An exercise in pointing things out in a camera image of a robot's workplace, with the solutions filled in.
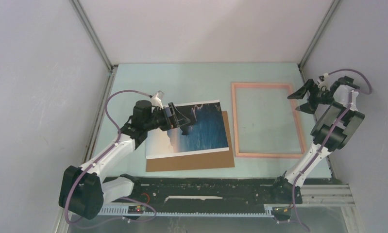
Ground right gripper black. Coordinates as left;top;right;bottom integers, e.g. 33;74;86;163
288;79;336;115

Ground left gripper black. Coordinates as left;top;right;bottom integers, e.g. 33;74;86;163
144;103;189;132

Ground pink wooden picture frame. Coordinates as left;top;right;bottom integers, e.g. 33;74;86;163
231;82;307;158

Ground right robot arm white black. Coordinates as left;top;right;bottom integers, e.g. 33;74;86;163
270;76;365;203

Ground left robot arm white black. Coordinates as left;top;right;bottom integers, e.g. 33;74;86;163
59;100;196;224

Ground landscape photo print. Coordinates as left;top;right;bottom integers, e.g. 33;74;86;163
145;100;229;160

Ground brown backing board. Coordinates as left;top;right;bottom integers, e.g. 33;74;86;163
146;111;235;172

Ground small circuit board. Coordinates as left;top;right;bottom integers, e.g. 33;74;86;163
127;206;146;214

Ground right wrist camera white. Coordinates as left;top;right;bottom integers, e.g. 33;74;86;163
317;73;329;88

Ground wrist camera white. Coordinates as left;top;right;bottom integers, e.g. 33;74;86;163
150;91;165;109
317;73;329;88

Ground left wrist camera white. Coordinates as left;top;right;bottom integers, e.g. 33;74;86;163
150;91;165;109

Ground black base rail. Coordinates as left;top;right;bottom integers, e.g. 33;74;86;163
121;174;303;215

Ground aluminium frame rails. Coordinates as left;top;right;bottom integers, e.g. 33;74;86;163
55;184;358;233

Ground right corner metal post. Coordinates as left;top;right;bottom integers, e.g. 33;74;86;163
298;0;342;71

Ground corner metal post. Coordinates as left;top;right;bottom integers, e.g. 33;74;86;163
69;0;114;72
298;0;342;71

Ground white cable duct strip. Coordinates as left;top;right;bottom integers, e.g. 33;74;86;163
98;205;274;218

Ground left corner metal post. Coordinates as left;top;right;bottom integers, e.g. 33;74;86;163
69;0;114;72

